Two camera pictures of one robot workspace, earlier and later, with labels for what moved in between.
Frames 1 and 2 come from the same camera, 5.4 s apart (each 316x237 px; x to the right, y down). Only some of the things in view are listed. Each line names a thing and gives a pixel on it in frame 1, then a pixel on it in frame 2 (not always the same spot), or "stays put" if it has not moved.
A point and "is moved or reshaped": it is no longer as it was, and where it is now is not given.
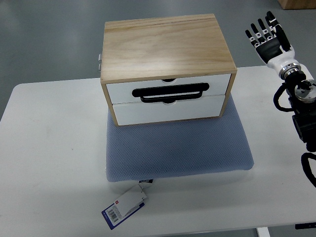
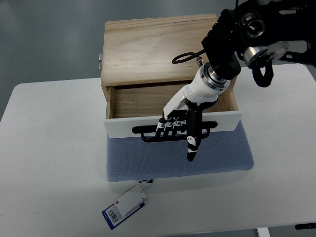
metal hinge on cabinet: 99,60 stays put
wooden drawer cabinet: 167,69 stays put
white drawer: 177,90 is moved or reshaped
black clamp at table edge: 305,225 stays put
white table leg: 262,231 stays put
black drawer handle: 169,94 → 148,133
